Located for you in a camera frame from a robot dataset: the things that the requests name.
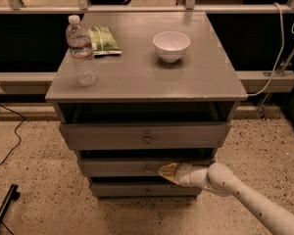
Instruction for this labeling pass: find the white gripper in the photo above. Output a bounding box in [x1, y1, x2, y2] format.
[158, 163, 210, 189]

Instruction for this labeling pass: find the grey drawer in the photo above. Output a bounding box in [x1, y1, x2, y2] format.
[77, 158, 214, 177]
[90, 182, 202, 198]
[59, 122, 230, 150]

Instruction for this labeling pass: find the grey wooden drawer cabinet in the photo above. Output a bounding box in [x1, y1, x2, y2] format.
[46, 12, 247, 184]

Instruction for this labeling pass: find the green snack bag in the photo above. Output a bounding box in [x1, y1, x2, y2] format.
[88, 26, 122, 56]

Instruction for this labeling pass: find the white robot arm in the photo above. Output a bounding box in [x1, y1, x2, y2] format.
[158, 163, 294, 235]

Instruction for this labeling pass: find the metal railing frame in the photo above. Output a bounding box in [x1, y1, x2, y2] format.
[0, 0, 294, 14]

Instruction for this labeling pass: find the clear plastic water bottle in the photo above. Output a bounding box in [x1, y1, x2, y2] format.
[66, 15, 97, 86]

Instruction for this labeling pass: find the metal diagonal brace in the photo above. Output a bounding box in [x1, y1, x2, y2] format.
[257, 47, 294, 120]

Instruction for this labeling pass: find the grey top drawer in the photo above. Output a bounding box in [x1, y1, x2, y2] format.
[59, 122, 230, 150]

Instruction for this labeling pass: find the black stand leg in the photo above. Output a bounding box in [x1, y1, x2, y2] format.
[0, 184, 20, 226]

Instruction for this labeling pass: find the black floor cable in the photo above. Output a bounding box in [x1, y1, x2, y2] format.
[0, 101, 27, 166]

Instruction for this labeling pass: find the white ceramic bowl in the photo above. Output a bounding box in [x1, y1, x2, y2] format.
[153, 31, 191, 63]

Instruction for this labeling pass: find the white hanging cable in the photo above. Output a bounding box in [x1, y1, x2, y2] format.
[247, 2, 286, 98]

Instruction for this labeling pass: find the grey bottom drawer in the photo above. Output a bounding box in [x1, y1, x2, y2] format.
[90, 182, 202, 198]

